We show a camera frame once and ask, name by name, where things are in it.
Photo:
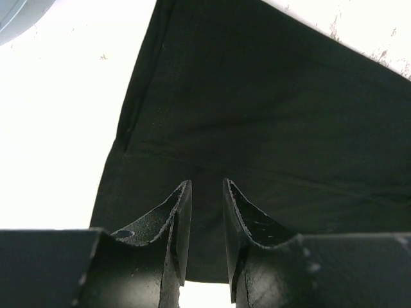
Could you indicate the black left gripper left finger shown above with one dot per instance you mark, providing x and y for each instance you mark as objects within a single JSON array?
[{"x": 140, "y": 265}]

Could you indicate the black t shirt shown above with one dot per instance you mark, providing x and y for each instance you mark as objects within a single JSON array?
[{"x": 314, "y": 134}]

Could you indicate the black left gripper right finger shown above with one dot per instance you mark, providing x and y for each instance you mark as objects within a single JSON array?
[{"x": 271, "y": 266}]

